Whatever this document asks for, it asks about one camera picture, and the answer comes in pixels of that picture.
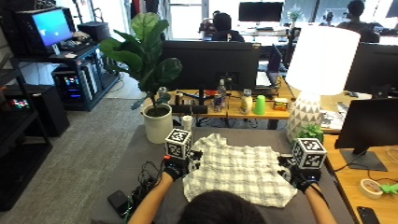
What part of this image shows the white table lamp shade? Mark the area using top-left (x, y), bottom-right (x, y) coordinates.
top-left (286, 25), bottom-right (363, 97)

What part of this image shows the white grey plaid shirt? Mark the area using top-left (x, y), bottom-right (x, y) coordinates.
top-left (182, 133), bottom-right (299, 209)

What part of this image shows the white plant pot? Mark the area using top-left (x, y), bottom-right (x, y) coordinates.
top-left (143, 103), bottom-right (175, 145)

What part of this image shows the small green plant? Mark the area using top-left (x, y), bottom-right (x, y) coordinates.
top-left (294, 124), bottom-right (327, 145)

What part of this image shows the the person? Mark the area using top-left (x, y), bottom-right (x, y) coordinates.
top-left (179, 189), bottom-right (267, 224)

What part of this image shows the green plastic cup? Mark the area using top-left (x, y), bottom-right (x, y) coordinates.
top-left (254, 94), bottom-right (268, 116)

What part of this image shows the white tape roll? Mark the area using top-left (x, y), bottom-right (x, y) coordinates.
top-left (359, 178), bottom-right (387, 200)

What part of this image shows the black computer tower lit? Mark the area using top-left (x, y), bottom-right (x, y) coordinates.
top-left (51, 66), bottom-right (100, 103)

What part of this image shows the dark monitor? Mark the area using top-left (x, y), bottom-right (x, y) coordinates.
top-left (344, 42), bottom-right (398, 99)

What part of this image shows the white marker cube right glove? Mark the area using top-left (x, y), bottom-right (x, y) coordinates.
top-left (292, 137), bottom-right (329, 170)

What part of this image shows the black monitor on stand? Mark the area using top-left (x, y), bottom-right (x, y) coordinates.
top-left (333, 98), bottom-right (398, 172)

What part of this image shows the black metal shelf cart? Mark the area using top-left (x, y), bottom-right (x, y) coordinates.
top-left (10, 43), bottom-right (123, 112)

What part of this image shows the wooden side desk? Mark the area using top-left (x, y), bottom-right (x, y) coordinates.
top-left (323, 133), bottom-right (398, 224)

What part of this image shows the white marker cube glove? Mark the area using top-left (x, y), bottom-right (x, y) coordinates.
top-left (292, 137), bottom-right (329, 170)
top-left (164, 128), bottom-right (195, 161)

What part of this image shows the blue can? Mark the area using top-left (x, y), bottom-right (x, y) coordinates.
top-left (214, 92), bottom-right (224, 114)

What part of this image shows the black smartphone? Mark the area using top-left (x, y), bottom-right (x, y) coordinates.
top-left (106, 189), bottom-right (134, 218)

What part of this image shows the yellow small box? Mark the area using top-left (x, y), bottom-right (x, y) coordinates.
top-left (274, 97), bottom-right (291, 112)

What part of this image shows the white grey patterned lamp base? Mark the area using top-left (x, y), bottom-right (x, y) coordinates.
top-left (286, 91), bottom-right (324, 144)

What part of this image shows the black computer monitor back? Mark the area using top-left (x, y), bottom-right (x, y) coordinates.
top-left (162, 40), bottom-right (263, 91)

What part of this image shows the person's left hand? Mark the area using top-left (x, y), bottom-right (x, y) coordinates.
top-left (162, 150), bottom-right (204, 182)

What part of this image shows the white yellow bottle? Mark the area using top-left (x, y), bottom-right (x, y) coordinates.
top-left (240, 89), bottom-right (255, 116)

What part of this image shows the clear plastic bottle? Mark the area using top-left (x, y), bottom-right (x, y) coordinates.
top-left (218, 78), bottom-right (230, 110)

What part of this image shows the black phone on wood desk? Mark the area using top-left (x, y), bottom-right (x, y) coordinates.
top-left (357, 205), bottom-right (383, 224)

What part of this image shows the black wall monitor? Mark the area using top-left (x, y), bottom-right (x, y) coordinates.
top-left (238, 1), bottom-right (286, 22)

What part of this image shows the person's right hand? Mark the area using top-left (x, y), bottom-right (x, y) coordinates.
top-left (278, 154), bottom-right (324, 193)

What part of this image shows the large green leafy plant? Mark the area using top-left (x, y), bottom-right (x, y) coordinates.
top-left (99, 12), bottom-right (184, 112)

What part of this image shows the white marker cube left glove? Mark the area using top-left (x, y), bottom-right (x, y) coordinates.
top-left (164, 128), bottom-right (195, 161)

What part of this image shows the white paper cup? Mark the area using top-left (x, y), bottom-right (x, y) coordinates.
top-left (180, 115), bottom-right (195, 133)

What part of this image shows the black cables bundle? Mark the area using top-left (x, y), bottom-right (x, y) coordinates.
top-left (124, 160), bottom-right (167, 216)

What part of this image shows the blue screen monitor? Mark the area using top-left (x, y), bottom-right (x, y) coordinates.
top-left (17, 7), bottom-right (78, 57)

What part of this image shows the green toy figure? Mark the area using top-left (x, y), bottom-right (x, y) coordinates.
top-left (380, 182), bottom-right (398, 196)

